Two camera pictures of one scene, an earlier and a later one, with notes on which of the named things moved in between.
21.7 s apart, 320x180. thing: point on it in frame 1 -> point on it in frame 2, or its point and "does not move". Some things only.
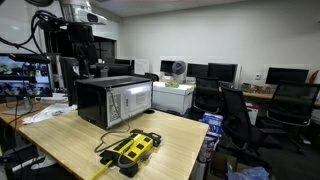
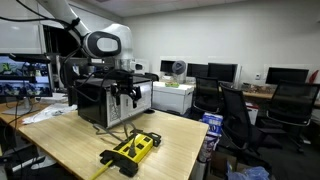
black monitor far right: [275, 75] does not move
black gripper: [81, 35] -> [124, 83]
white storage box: [177, 99] does not move
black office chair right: [291, 109] does not move
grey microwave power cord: [124, 166] -> [132, 147]
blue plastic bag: [250, 173] does not move
